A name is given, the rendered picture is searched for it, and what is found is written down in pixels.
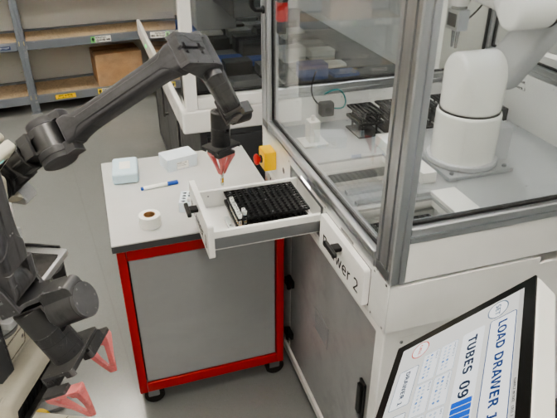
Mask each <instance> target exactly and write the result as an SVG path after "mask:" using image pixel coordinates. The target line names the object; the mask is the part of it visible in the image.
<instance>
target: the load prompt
mask: <svg viewBox="0 0 557 418"><path fill-rule="evenodd" d="M516 318H517V309H515V310H513V311H511V312H510V313H507V314H505V315H503V316H501V317H500V318H497V319H495V320H493V321H491V322H490V328H489V334H488V340H487V350H486V356H485V362H484V367H483V373H482V384H481V389H480V395H479V401H478V406H477V417H476V418H508V410H509V400H510V391H511V374H512V364H513V355H514V346H515V336H516Z"/></svg>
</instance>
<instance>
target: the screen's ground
mask: <svg viewBox="0 0 557 418"><path fill-rule="evenodd" d="M524 293H525V288H523V289H521V290H519V291H517V292H515V293H514V294H511V295H509V296H511V297H510V305H509V312H508V313H510V312H511V311H513V310H515V309H517V318H516V336H515V346H514V355H513V364H512V374H511V391H510V400H509V410H508V418H515V409H516V388H517V377H518V367H519V356H520V345H521V325H522V314H523V303H524ZM509 296H507V297H509ZM487 312H488V307H487V308H485V309H483V310H481V311H480V312H478V313H475V314H474V315H472V316H470V317H468V318H466V319H464V320H463V321H461V322H459V323H456V324H454V325H453V326H452V327H450V328H447V329H445V330H443V331H442V332H440V333H438V334H436V335H434V336H432V337H431V342H430V345H429V350H428V353H427V354H429V353H431V352H432V351H434V350H436V349H438V348H440V347H442V346H444V345H446V344H448V343H450V342H452V341H454V340H456V339H458V338H460V339H459V344H458V351H457V355H456V359H455V363H454V368H453V374H452V379H451V383H450V387H449V391H448V399H447V403H446V407H445V411H444V415H443V418H448V410H449V406H450V401H451V397H452V393H453V385H455V384H457V383H459V382H462V381H464V380H466V379H468V378H470V377H473V376H475V375H477V381H476V386H475V392H474V397H473V403H472V413H471V418H476V417H477V406H478V401H479V395H480V389H481V384H482V373H483V367H484V362H485V356H486V350H487V340H488V334H489V328H490V322H489V323H486V321H487ZM508 313H505V314H508ZM505 314H503V315H505ZM503 315H502V316H503ZM500 317H501V316H500ZM500 317H498V318H500ZM495 319H496V318H495ZM495 319H493V320H495ZM493 320H492V321H493ZM413 349H414V347H411V348H410V349H408V350H406V351H404V353H403V356H402V358H401V361H400V365H399V369H398V371H397V374H396V377H395V381H394V384H393V386H392V389H391V393H390V397H389V400H388V402H387V405H386V408H385V413H384V415H383V418H392V417H394V416H397V415H399V414H401V413H404V412H406V414H405V418H407V417H408V414H409V408H410V405H411V402H412V399H413V395H414V390H415V387H416V384H417V381H418V378H419V372H420V369H421V366H422V362H423V360H424V356H425V355H427V354H425V355H423V356H422V357H419V358H417V359H415V360H413V361H412V362H409V360H410V358H411V355H412V352H413ZM417 365H419V370H418V372H417V376H416V378H415V382H414V387H413V390H412V393H411V397H410V399H409V404H408V405H406V406H403V407H401V408H399V409H397V410H395V411H392V412H390V413H388V410H389V408H390V403H391V400H392V397H393V395H394V392H395V387H396V384H397V381H398V379H399V376H400V373H402V372H405V371H407V370H409V369H410V368H412V367H415V366H417ZM387 413H388V414H387Z"/></svg>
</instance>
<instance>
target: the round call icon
mask: <svg viewBox="0 0 557 418"><path fill-rule="evenodd" d="M430 342H431V338H429V339H427V340H426V341H424V342H422V343H420V344H418V345H416V346H414V349H413V352H412V355H411V358H410V360H409V362H412V361H413V360H415V359H417V358H419V357H422V356H423V355H425V354H427V353H428V350H429V345H430Z"/></svg>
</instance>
